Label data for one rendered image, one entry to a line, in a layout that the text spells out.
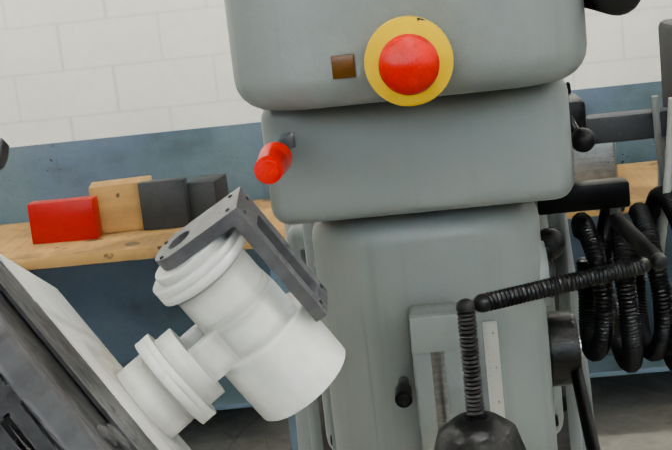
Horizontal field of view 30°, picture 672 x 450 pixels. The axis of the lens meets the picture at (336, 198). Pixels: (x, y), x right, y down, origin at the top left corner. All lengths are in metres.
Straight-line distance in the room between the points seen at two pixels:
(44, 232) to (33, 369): 4.45
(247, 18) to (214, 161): 4.52
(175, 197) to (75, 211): 0.39
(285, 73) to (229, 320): 0.21
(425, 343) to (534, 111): 0.20
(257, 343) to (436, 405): 0.31
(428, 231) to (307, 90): 0.20
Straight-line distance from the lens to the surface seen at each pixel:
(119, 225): 5.02
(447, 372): 1.01
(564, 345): 1.17
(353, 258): 1.03
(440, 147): 0.97
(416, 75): 0.82
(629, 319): 1.34
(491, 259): 1.03
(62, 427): 0.56
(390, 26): 0.85
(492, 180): 0.98
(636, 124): 1.41
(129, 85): 5.43
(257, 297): 0.74
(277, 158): 0.84
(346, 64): 0.87
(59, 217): 4.98
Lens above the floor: 1.83
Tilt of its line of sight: 11 degrees down
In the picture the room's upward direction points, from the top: 6 degrees counter-clockwise
